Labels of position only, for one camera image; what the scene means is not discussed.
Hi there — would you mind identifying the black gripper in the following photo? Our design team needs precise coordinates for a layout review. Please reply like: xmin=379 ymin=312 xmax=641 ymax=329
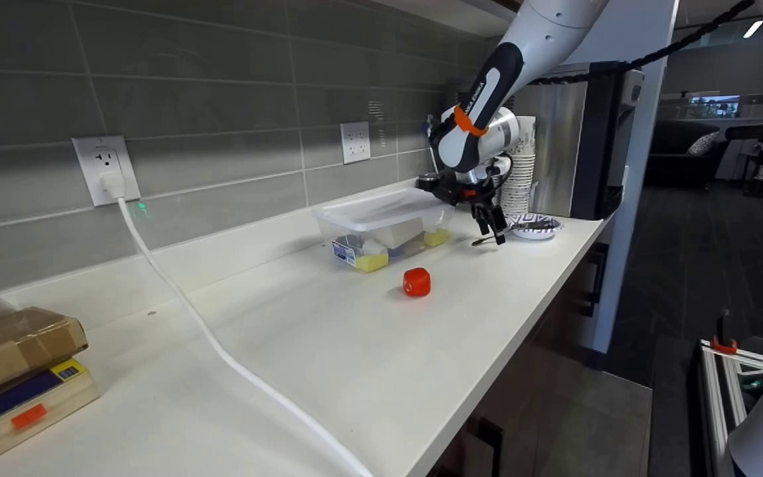
xmin=444 ymin=170 xmax=511 ymax=250

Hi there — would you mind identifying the silver metal spatula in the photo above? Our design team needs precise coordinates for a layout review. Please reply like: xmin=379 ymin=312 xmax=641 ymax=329
xmin=472 ymin=223 xmax=523 ymax=250

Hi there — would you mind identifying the white blue patterned paper plate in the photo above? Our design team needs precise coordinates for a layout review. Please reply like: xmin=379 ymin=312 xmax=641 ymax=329
xmin=509 ymin=211 xmax=564 ymax=243

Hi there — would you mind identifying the small red object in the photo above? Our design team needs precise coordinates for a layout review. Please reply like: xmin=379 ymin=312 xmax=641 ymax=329
xmin=400 ymin=264 xmax=433 ymax=299

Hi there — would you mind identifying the clear plastic lidded container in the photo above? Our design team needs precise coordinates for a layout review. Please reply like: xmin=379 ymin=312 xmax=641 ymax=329
xmin=311 ymin=185 xmax=450 ymax=275

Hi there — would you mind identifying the small yellow sponge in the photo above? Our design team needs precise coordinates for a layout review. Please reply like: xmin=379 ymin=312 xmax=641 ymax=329
xmin=350 ymin=250 xmax=392 ymax=275

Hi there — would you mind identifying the flat box with yellow label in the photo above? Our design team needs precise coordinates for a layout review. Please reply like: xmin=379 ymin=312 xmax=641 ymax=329
xmin=0 ymin=359 xmax=99 ymax=475

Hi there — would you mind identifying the brown cardboard box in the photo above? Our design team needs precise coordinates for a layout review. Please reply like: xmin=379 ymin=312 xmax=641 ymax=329
xmin=0 ymin=304 xmax=90 ymax=408

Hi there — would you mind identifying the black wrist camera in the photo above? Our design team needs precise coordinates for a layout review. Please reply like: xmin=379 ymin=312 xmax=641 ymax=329
xmin=413 ymin=173 xmax=454 ymax=202

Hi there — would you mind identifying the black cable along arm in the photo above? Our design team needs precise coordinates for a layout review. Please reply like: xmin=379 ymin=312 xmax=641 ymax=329
xmin=530 ymin=0 xmax=759 ymax=87

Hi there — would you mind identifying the aluminium frame with red clamp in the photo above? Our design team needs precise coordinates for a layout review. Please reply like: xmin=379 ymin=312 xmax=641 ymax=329
xmin=696 ymin=335 xmax=763 ymax=477

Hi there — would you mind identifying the white power cable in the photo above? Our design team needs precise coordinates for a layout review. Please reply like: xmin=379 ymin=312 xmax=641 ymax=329
xmin=114 ymin=197 xmax=376 ymax=477

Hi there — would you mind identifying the white outlet with plugged cable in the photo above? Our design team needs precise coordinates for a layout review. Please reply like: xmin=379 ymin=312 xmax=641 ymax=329
xmin=72 ymin=132 xmax=143 ymax=210

